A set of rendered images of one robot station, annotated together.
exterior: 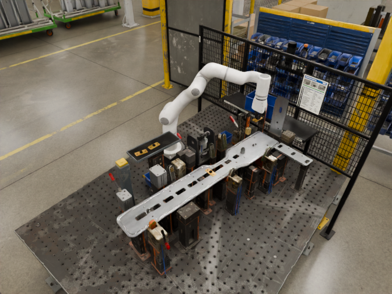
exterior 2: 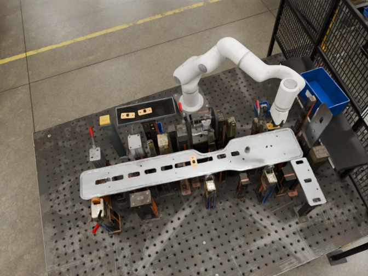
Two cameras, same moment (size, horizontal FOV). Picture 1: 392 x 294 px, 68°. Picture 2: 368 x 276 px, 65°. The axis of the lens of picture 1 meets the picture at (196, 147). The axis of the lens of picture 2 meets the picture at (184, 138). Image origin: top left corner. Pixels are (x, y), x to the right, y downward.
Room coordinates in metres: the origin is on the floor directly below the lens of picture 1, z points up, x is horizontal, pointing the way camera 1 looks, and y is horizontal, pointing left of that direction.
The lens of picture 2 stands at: (0.86, -0.54, 2.60)
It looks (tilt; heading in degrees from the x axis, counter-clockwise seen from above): 59 degrees down; 37
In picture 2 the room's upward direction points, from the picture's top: 7 degrees counter-clockwise
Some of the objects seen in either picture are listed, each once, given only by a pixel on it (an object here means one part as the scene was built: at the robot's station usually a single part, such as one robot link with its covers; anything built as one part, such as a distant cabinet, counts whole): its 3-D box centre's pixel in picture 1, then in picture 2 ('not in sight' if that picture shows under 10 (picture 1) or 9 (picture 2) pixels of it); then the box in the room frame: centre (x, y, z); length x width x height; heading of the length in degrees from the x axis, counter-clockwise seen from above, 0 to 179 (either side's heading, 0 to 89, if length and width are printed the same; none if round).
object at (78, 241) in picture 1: (216, 184); (217, 163); (1.70, -0.18, 0.68); 2.56 x 1.61 x 0.04; 141
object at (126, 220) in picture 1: (209, 174); (190, 164); (1.48, -0.10, 1.00); 1.38 x 0.22 x 0.02; 132
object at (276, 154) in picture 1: (275, 168); (283, 181); (1.72, -0.63, 0.84); 0.11 x 0.10 x 0.28; 42
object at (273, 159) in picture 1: (266, 174); (265, 187); (1.62, -0.55, 0.87); 0.12 x 0.09 x 0.35; 42
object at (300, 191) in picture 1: (301, 176); (308, 207); (1.63, -0.82, 0.84); 0.11 x 0.06 x 0.29; 42
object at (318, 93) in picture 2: (263, 104); (320, 93); (2.29, -0.61, 1.09); 0.30 x 0.17 x 0.13; 50
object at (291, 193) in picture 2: (282, 164); (295, 180); (1.77, -0.70, 0.84); 0.11 x 0.06 x 0.29; 42
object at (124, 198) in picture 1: (127, 213); (103, 166); (1.23, 0.44, 0.88); 0.11 x 0.10 x 0.36; 42
